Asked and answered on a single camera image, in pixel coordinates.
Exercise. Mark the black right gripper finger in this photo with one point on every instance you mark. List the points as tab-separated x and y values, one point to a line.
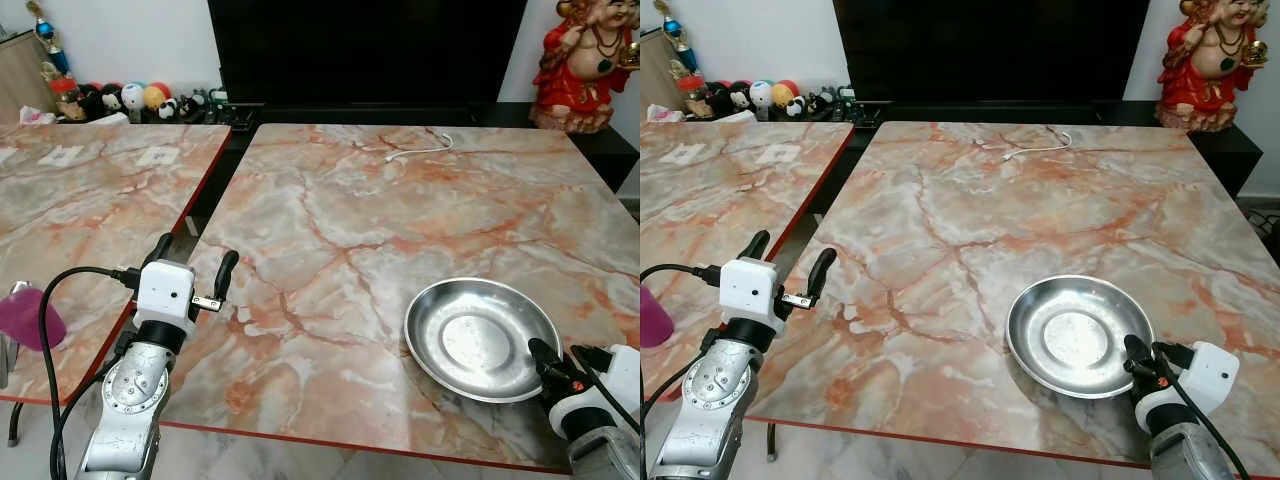
1175	354
592	358
545	360
1141	356

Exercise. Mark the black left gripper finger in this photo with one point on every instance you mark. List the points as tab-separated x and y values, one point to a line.
227	270
163	248
821	268
754	245

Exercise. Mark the round stainless steel plate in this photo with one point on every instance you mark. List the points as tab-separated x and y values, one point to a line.
1075	335
480	340

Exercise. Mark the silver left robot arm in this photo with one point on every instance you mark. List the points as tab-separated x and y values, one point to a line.
130	400
715	400

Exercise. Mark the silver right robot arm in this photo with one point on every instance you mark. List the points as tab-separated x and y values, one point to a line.
1185	455
600	455

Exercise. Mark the magenta pink cup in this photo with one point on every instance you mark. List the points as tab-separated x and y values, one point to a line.
30	320
655	320

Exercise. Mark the white paper sheet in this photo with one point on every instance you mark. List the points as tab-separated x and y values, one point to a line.
778	154
60	156
157	156

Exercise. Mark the black metal table leg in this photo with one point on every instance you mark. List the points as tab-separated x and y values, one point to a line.
15	422
772	442

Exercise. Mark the yellow orange ball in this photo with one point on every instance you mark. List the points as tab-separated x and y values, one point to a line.
785	93
155	96

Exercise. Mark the pale wood sideboard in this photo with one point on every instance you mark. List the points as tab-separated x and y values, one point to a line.
655	70
20	75

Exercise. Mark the gold blue trophy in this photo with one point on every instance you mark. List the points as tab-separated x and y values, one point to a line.
50	45
680	42

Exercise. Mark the red laughing Buddha statue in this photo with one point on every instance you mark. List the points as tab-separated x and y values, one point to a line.
1205	80
575	80

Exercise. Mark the black television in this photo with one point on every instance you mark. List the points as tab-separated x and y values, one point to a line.
365	50
990	50

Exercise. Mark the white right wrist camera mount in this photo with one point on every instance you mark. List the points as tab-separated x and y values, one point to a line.
625	375
1215	375

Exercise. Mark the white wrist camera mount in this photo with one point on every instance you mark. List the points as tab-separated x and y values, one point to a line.
163	295
1215	375
625	375
750	292

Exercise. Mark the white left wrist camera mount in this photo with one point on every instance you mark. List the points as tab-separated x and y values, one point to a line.
750	292
163	295

